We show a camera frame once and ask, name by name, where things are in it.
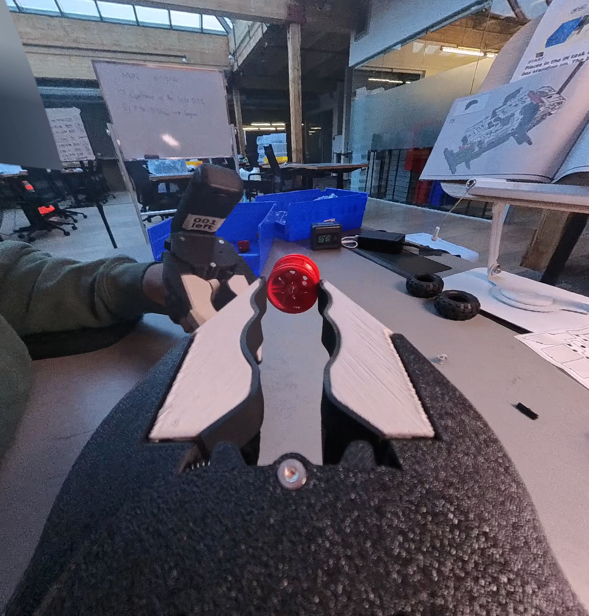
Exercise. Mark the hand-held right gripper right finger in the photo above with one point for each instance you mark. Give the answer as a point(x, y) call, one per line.
point(376, 380)

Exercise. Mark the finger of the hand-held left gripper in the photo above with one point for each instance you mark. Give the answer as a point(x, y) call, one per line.
point(198, 300)
point(235, 289)

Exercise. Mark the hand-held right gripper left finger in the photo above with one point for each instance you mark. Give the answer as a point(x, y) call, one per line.
point(203, 385)

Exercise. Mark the red lego wheel rim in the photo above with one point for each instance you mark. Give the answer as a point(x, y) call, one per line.
point(293, 284)

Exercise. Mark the person's left forearm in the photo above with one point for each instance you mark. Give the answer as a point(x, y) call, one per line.
point(73, 284)

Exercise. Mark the small grey lego bush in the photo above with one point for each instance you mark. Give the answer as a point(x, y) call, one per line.
point(439, 359)

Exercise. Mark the black knobby lego tire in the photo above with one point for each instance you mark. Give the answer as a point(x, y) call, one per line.
point(424, 285)
point(457, 305)

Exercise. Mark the small black lego connector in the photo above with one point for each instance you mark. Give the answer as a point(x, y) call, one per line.
point(526, 411)

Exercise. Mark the lego sticker sheet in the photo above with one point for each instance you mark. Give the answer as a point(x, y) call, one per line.
point(569, 356)

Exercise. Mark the lego instruction booklet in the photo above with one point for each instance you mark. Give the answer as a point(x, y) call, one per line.
point(525, 106)

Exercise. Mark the person's left hand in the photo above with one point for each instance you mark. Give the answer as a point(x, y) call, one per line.
point(154, 287)

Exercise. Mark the black digital timer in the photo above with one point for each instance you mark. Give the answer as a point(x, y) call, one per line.
point(326, 236)

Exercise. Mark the large whiteboard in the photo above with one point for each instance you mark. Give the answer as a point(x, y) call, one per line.
point(160, 111)

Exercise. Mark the small white paper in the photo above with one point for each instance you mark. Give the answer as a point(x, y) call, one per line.
point(431, 241)

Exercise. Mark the black office chair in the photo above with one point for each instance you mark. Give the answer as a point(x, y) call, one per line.
point(44, 207)

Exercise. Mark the small flip chart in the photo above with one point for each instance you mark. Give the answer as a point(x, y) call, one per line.
point(71, 135)

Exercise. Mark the wooden pillar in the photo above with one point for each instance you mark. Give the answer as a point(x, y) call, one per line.
point(295, 96)

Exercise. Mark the white paper sheet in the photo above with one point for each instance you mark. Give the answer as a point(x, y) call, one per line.
point(564, 320)

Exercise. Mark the person's green sweatshirt torso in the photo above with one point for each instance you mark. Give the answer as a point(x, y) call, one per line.
point(4, 385)

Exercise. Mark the stacked red and blue crates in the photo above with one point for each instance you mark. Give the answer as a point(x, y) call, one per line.
point(415, 164)

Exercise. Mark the white book stand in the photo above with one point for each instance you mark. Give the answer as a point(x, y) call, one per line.
point(545, 195)

